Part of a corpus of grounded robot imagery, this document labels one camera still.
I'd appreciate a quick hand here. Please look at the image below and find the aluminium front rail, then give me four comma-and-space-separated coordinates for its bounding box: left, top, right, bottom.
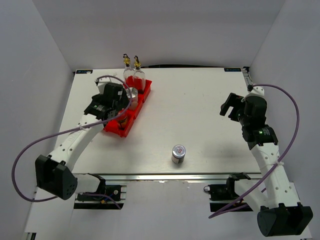
72, 172, 267, 182

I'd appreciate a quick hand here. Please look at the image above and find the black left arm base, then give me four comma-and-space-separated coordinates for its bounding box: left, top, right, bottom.
73, 183, 127, 210

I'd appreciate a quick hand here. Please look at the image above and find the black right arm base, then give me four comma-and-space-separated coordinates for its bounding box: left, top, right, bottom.
203, 184, 253, 213

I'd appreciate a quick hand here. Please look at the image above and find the dark sauce bottle gold pourer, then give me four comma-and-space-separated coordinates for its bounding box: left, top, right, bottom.
133, 55, 146, 94

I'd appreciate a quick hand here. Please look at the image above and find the tall white powder shaker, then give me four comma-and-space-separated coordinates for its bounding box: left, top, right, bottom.
126, 87, 139, 111

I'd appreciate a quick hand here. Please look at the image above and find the red plastic compartment bin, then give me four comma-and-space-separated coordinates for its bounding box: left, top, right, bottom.
103, 79, 152, 137

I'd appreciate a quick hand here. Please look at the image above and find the aluminium table rail right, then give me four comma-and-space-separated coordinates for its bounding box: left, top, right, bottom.
242, 66, 254, 87

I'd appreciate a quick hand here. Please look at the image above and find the small red label jar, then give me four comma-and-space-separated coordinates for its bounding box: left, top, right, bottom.
171, 144, 186, 164

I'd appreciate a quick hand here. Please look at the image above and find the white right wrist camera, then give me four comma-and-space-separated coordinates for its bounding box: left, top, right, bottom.
245, 85, 265, 98

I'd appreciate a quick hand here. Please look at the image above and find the blue logo sticker right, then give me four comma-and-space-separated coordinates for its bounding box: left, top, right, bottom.
224, 67, 242, 72

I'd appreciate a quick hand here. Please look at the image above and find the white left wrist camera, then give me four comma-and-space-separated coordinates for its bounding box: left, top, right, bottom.
94, 76, 111, 95

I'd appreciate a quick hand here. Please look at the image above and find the blue logo sticker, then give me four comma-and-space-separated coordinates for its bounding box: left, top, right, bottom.
224, 67, 242, 72
75, 69, 93, 74

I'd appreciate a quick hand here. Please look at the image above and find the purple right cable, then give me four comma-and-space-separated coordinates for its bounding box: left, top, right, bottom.
207, 84, 300, 219

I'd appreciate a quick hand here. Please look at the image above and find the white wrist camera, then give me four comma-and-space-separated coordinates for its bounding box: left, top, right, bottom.
245, 85, 265, 98
94, 76, 111, 95

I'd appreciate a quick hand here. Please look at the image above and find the clear bottle gold pourer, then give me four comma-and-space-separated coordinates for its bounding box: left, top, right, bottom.
123, 53, 135, 88

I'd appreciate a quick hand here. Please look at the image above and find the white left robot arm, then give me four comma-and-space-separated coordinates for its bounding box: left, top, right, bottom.
35, 82, 129, 200

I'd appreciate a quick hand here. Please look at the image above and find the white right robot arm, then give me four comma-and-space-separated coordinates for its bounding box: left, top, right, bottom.
220, 93, 313, 237

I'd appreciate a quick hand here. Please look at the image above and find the red lid sauce jar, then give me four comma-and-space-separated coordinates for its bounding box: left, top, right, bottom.
115, 110, 128, 130

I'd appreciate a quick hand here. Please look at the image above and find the blue logo sticker left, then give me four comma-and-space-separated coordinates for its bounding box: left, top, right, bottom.
75, 69, 93, 74

